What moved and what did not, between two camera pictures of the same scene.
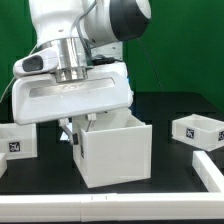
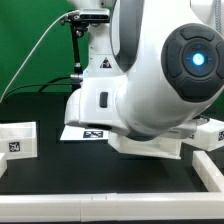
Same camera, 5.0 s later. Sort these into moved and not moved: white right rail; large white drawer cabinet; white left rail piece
Moved: large white drawer cabinet
Not moved: white left rail piece; white right rail
